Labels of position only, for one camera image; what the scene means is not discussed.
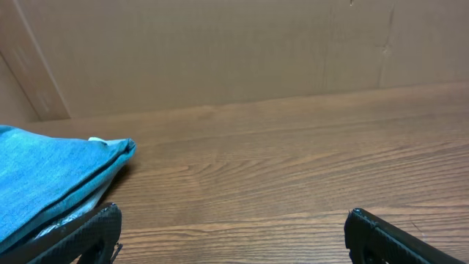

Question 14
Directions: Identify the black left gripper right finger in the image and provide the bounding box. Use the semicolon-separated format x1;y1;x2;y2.
344;208;464;264

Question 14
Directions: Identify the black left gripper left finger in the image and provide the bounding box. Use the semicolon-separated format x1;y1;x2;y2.
1;202;122;264

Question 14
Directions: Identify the folded light blue cloth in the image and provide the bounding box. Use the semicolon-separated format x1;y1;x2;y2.
0;125;137;254

